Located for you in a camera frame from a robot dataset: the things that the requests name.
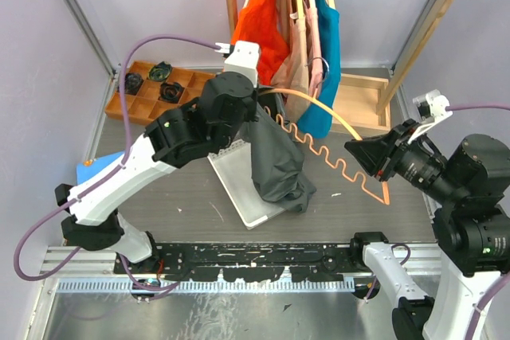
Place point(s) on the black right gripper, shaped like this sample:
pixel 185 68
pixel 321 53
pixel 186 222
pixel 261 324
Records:
pixel 381 153

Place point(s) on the orange wavy metal hanger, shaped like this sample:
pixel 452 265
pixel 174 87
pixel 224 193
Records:
pixel 330 141

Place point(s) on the teal blue t shirt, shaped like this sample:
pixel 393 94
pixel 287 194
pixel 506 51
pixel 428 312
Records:
pixel 316 121

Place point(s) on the dark grey t shirt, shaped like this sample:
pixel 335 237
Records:
pixel 277 164

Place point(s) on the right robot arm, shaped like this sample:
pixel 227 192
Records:
pixel 471 229

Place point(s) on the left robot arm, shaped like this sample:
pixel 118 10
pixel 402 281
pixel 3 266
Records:
pixel 181 135

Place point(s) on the beige t shirt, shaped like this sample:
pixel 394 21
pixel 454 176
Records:
pixel 293 72

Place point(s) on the pink t shirt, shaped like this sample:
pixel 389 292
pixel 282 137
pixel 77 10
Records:
pixel 314 61

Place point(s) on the orange red t shirt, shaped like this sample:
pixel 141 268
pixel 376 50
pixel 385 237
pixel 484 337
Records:
pixel 257 23

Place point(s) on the wooden clothes rack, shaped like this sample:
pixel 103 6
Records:
pixel 391 33

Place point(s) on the white plastic basket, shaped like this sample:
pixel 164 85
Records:
pixel 233 168

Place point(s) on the rolled black sock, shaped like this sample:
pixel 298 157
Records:
pixel 171 92

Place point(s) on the rolled green sock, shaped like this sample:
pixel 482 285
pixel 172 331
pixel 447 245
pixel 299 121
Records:
pixel 160 72

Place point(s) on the wooden compartment tray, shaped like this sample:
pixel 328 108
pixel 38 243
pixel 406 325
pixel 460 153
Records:
pixel 147 104

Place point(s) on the rolled dark sock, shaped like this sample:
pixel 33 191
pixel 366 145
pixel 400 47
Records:
pixel 132 83

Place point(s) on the blue patterned cloth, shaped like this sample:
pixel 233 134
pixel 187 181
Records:
pixel 85 171

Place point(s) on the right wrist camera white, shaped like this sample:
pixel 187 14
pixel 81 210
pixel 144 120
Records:
pixel 433 109

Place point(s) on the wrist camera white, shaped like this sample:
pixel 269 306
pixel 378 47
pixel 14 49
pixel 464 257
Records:
pixel 242 57
pixel 433 109

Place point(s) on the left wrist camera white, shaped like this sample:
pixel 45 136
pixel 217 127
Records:
pixel 242 57

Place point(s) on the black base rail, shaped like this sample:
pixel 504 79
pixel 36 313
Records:
pixel 249 262

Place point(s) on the white slotted cable duct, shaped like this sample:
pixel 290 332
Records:
pixel 285 285

